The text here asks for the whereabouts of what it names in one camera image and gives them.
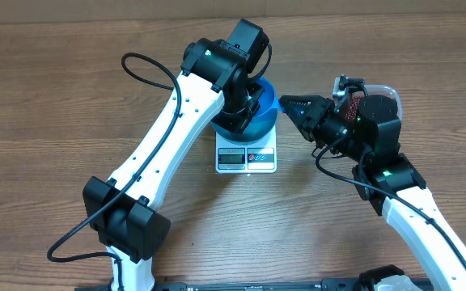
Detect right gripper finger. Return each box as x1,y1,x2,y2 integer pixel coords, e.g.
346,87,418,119
280,100,308,125
279,95,320,106

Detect blue plastic scoop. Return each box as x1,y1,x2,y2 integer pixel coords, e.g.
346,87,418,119
269,97,286,113

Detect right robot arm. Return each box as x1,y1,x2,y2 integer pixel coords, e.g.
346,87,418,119
279,95,466,290

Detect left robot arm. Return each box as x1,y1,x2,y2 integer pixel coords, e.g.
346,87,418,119
83,19,274,290

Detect teal blue bowl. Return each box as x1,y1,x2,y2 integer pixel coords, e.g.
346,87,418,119
211,77,278,143

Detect white digital kitchen scale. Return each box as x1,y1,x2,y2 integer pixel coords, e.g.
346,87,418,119
215,126,277,174

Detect red beans in container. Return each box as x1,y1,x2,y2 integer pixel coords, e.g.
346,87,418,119
345,96,364,120

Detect clear plastic container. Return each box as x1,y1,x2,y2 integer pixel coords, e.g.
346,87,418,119
333,83,403,120

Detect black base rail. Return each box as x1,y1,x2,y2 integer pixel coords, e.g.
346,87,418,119
74,264,434,291

